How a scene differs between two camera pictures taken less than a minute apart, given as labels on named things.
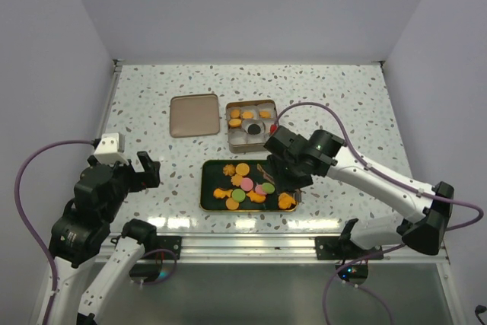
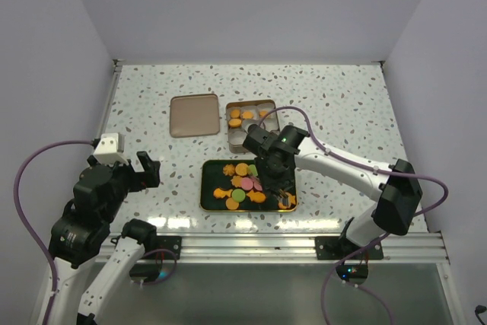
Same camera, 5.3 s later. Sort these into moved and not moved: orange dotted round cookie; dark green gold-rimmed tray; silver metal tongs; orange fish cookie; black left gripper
Moved: silver metal tongs
Not moved: dark green gold-rimmed tray; orange fish cookie; black left gripper; orange dotted round cookie
